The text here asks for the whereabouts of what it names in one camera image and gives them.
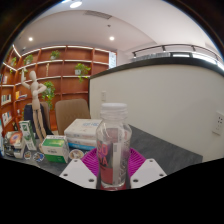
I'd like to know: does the tall green white carton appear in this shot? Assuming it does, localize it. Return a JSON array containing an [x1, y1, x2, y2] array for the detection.
[[18, 119, 37, 151]]

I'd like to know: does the white wall socket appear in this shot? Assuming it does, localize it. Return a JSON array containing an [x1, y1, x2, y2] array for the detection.
[[213, 111, 224, 136]]

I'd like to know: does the black ceiling track rail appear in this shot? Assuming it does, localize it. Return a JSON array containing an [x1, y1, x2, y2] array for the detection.
[[131, 43, 224, 64]]

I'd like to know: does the branched ceiling lamp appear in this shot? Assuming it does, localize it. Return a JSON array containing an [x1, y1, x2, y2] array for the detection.
[[61, 0, 84, 9]]

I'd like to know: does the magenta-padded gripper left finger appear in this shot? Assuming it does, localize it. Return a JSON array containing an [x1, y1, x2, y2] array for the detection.
[[59, 148, 101, 190]]

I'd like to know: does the dark blue chair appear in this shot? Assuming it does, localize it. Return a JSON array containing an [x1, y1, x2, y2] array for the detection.
[[23, 102, 54, 138]]

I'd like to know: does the clear plastic bottle red label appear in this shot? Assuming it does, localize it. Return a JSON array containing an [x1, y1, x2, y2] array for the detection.
[[95, 102, 133, 189]]

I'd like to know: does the wooden artist mannequin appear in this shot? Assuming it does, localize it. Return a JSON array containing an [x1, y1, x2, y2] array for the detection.
[[20, 68, 48, 143]]

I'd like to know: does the ceiling air vent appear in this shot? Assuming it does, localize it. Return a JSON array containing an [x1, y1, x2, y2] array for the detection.
[[83, 9, 113, 20]]

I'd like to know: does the tan chair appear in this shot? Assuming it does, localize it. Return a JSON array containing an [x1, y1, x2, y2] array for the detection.
[[54, 98, 92, 136]]

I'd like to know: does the green white cardboard box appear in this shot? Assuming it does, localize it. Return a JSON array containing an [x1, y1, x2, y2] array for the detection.
[[41, 134, 70, 164]]

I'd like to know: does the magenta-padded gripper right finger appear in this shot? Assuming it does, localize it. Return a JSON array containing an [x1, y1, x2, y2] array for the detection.
[[128, 147, 168, 190]]

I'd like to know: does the orange wooden shelf unit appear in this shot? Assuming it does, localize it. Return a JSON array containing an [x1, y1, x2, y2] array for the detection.
[[0, 44, 118, 134]]

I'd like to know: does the grey window curtain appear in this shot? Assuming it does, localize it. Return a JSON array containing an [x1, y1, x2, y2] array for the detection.
[[108, 51, 118, 69]]

